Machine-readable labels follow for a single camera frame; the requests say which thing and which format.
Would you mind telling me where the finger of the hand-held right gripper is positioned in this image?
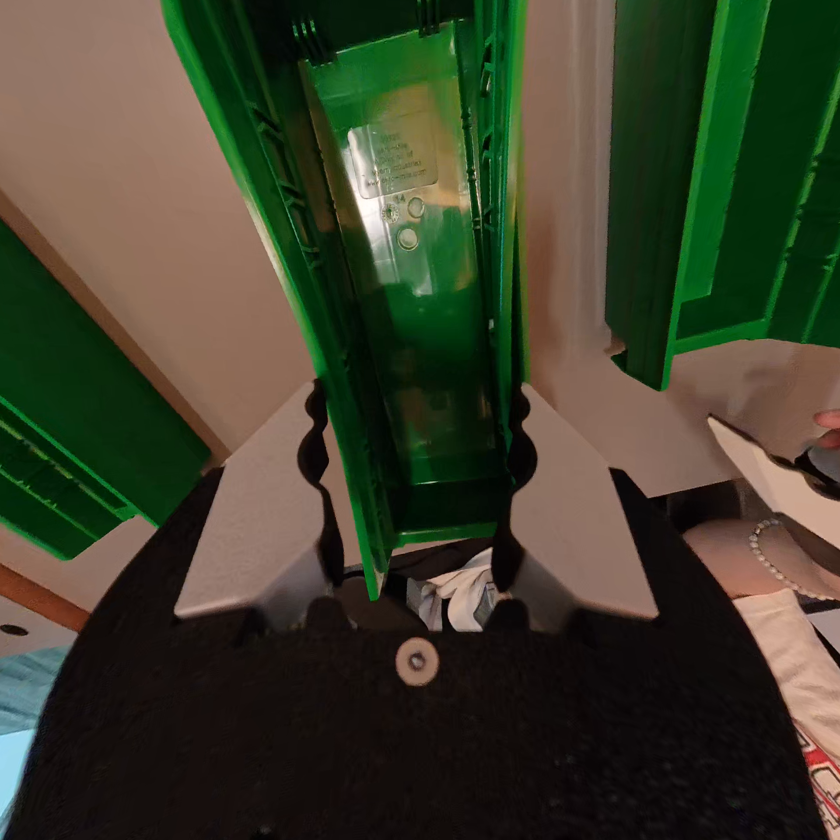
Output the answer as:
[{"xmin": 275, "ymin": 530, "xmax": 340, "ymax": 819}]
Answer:
[{"xmin": 707, "ymin": 413, "xmax": 840, "ymax": 534}]

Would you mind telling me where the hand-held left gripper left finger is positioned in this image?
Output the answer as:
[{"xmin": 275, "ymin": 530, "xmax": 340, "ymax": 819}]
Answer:
[{"xmin": 174, "ymin": 379, "xmax": 347, "ymax": 621}]

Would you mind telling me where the pearl bracelet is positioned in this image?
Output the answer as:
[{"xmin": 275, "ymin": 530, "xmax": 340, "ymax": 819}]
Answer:
[{"xmin": 748, "ymin": 518, "xmax": 840, "ymax": 601}]

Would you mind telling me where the person's right forearm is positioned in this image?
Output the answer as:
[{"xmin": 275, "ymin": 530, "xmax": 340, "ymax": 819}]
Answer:
[{"xmin": 682, "ymin": 518, "xmax": 840, "ymax": 599}]

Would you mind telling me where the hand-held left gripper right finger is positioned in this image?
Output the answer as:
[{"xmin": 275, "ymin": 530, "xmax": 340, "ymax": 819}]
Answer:
[{"xmin": 492, "ymin": 384, "xmax": 659, "ymax": 621}]

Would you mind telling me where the green plastic bin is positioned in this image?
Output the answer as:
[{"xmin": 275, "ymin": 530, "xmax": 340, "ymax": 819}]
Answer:
[
  {"xmin": 161, "ymin": 0, "xmax": 531, "ymax": 601},
  {"xmin": 604, "ymin": 0, "xmax": 840, "ymax": 392},
  {"xmin": 0, "ymin": 220, "xmax": 212, "ymax": 562}
]

